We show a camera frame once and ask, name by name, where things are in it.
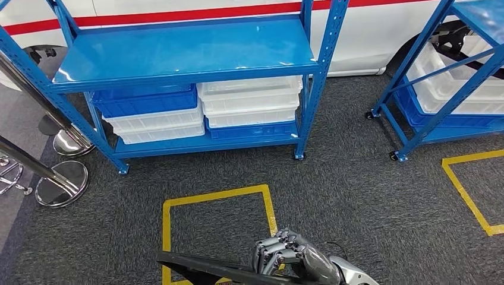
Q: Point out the black plastic plate frame part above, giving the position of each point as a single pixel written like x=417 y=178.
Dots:
x=204 y=269

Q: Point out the white car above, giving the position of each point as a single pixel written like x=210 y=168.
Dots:
x=366 y=43

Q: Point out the yellow floor tape square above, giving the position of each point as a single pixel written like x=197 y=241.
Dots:
x=467 y=196

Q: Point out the dark round stanchion base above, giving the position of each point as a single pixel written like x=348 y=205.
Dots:
x=47 y=126

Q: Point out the blue metal shelf rack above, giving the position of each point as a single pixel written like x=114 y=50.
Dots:
x=484 y=15
x=177 y=51

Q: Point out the red barrier belt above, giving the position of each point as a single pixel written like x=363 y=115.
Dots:
x=157 y=16

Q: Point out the chrome star chair base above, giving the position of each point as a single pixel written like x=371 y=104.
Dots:
x=12 y=173

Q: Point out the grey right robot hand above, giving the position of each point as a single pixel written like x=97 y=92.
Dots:
x=311 y=261

